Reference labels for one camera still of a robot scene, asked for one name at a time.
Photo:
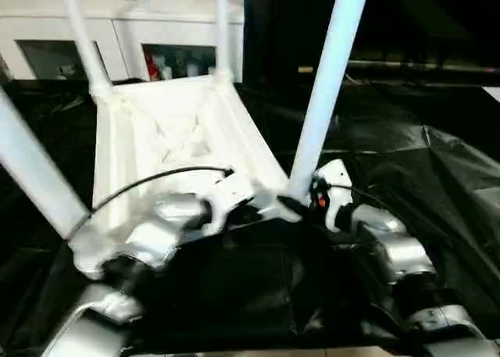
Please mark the white sideboard cabinet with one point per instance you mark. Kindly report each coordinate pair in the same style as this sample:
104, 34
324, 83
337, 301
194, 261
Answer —
117, 25

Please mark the dark metal rail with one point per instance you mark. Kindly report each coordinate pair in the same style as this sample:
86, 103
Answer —
422, 65

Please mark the white flat board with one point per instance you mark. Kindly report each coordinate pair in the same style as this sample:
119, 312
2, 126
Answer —
493, 93

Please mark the red bottle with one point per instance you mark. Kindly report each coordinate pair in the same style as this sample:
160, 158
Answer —
153, 66

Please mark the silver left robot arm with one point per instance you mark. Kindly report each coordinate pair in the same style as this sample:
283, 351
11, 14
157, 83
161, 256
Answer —
156, 240

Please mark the black plastic mat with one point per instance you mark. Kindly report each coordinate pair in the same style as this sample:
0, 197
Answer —
429, 169

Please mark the white plastic table leg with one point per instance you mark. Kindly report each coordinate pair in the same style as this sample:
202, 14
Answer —
324, 91
222, 29
84, 44
31, 158

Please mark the dark blue panel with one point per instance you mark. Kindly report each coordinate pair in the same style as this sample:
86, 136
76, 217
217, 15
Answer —
245, 29

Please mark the small tan label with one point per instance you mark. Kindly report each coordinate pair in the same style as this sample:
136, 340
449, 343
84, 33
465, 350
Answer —
306, 69

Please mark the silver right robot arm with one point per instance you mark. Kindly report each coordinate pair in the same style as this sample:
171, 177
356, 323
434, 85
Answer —
402, 251

